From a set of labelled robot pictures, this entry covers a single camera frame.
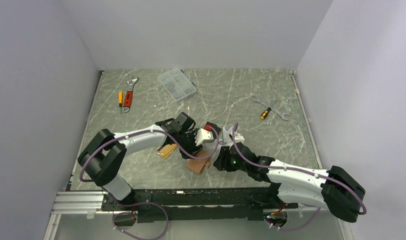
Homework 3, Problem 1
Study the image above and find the tan leather card holder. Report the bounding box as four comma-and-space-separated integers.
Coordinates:
186, 150, 211, 175

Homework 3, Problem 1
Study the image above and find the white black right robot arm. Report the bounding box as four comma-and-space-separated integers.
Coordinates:
213, 142, 365, 223

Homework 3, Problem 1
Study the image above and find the yellow black screwdriver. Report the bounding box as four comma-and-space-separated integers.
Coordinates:
260, 101, 272, 120

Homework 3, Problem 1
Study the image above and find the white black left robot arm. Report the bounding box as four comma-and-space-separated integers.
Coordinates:
78, 112, 213, 210

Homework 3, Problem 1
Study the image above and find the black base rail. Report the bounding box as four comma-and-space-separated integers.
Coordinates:
101, 186, 298, 223

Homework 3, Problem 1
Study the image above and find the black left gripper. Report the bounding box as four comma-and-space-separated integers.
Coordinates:
176, 129, 203, 159

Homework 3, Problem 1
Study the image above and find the clear plastic screw box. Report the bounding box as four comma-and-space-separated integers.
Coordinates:
157, 68, 197, 102

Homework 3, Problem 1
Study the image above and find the small yellow handled screwdriver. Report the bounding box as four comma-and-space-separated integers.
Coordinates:
118, 91, 123, 114

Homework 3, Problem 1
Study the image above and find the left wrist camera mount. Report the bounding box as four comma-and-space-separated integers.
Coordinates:
195, 128, 214, 146

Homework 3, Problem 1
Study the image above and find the red handled adjustable wrench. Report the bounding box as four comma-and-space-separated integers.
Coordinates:
122, 77, 139, 113

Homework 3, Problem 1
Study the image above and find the black card stack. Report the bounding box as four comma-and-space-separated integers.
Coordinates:
204, 121, 222, 135

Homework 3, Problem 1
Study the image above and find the silver open end wrench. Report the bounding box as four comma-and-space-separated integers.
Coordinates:
251, 95, 289, 121

